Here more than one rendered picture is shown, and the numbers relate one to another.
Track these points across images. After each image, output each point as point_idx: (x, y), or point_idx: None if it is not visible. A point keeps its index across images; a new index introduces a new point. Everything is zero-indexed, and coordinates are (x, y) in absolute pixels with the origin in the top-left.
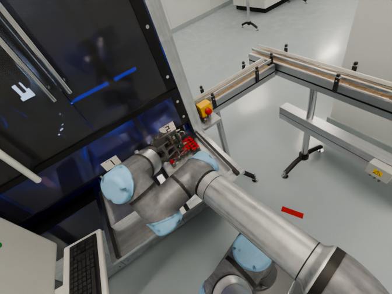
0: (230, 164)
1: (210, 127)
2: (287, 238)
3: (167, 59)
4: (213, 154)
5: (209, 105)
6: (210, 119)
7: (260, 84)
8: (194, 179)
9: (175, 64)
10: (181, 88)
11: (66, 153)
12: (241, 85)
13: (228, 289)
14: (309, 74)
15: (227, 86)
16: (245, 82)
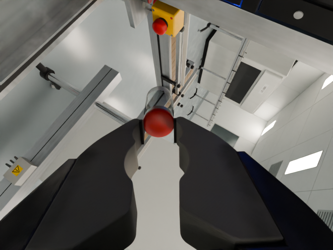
0: (18, 71)
1: (124, 0)
2: None
3: (327, 45)
4: (54, 18)
5: (169, 32)
6: (139, 4)
7: (157, 76)
8: None
9: (298, 47)
10: (243, 17)
11: None
12: (168, 63)
13: None
14: (145, 132)
15: (178, 47)
16: (169, 68)
